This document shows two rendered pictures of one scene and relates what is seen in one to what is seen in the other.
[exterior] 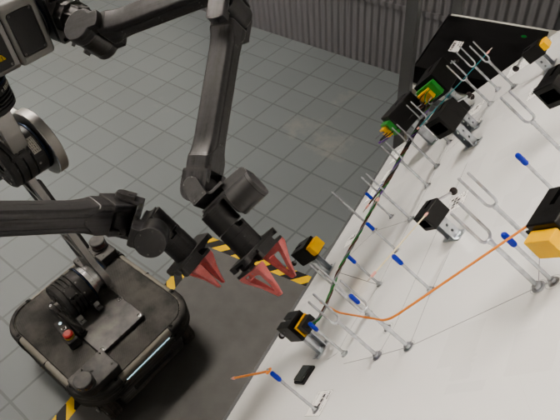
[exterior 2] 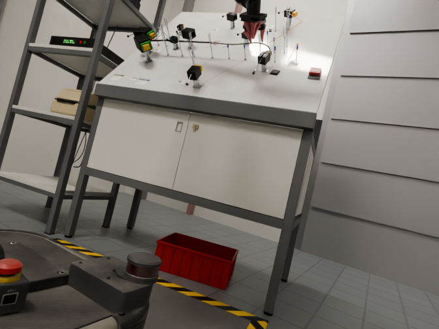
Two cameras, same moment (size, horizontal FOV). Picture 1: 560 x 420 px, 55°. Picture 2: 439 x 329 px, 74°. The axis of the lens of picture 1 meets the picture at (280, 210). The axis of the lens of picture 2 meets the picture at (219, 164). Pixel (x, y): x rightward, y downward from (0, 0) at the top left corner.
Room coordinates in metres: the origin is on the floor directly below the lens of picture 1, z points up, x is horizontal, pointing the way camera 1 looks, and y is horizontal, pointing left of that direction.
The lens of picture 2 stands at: (0.98, 1.36, 0.51)
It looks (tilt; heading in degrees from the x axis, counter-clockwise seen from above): 3 degrees up; 256
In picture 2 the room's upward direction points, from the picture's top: 13 degrees clockwise
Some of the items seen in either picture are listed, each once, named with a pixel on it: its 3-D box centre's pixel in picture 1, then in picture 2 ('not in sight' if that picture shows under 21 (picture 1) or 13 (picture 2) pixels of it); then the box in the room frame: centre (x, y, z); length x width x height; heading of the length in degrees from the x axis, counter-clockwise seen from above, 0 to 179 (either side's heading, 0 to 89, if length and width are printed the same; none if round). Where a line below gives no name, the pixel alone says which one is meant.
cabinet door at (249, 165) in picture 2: not in sight; (234, 161); (0.59, 0.06, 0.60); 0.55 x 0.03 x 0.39; 146
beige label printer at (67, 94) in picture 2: not in sight; (84, 106); (1.43, -0.66, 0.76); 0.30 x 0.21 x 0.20; 59
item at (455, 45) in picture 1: (480, 57); (91, 55); (1.47, -0.69, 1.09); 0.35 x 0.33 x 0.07; 146
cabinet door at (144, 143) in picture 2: not in sight; (136, 141); (1.05, -0.25, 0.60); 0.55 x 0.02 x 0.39; 146
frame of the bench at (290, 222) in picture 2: not in sight; (196, 192); (0.66, -0.33, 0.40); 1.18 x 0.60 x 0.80; 146
